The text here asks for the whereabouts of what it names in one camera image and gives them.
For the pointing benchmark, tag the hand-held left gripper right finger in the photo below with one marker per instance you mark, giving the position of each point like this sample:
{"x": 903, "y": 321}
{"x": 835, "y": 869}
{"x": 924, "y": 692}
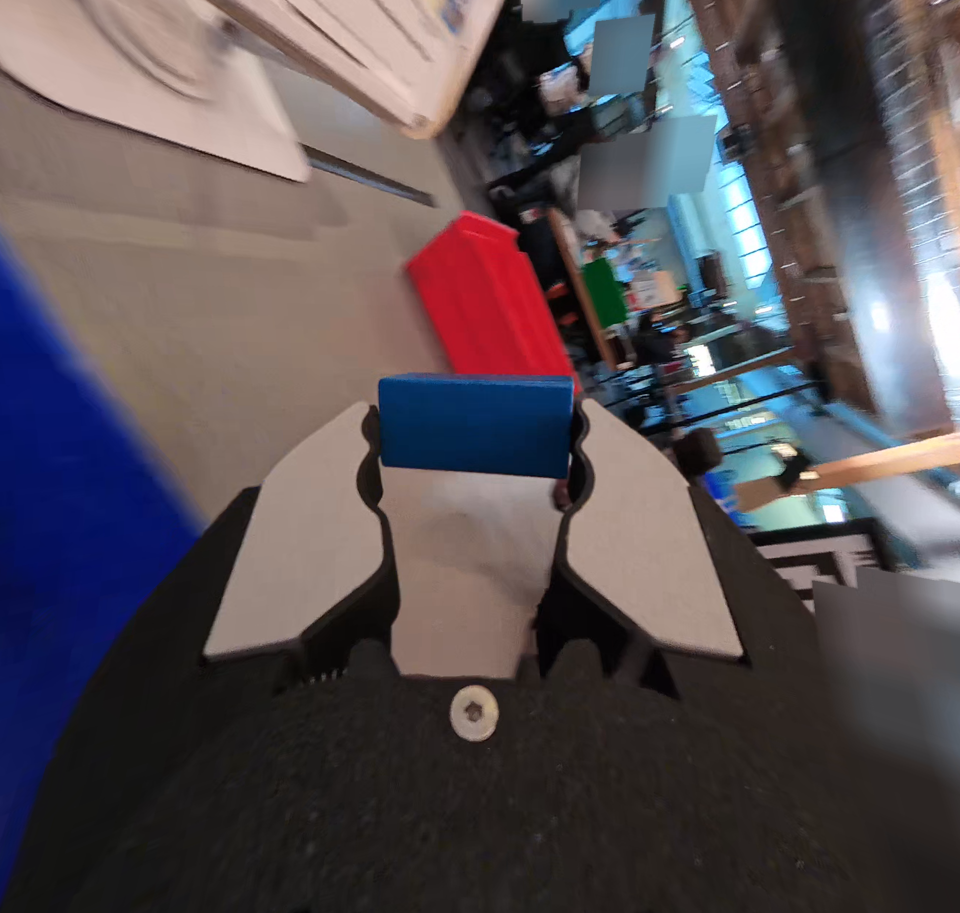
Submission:
{"x": 653, "y": 553}

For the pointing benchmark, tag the red plastic bin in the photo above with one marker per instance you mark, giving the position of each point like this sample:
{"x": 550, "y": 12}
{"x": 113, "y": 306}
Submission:
{"x": 488, "y": 306}

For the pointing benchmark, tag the printed marker board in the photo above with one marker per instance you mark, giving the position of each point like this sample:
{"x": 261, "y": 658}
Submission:
{"x": 833, "y": 553}

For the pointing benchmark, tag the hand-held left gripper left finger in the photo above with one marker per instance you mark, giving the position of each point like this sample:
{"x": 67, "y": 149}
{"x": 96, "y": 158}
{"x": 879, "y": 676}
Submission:
{"x": 300, "y": 553}

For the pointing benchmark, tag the blue plastic bin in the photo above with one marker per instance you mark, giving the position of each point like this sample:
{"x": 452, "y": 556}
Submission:
{"x": 60, "y": 553}

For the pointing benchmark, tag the green box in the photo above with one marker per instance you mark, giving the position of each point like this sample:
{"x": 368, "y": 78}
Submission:
{"x": 605, "y": 291}

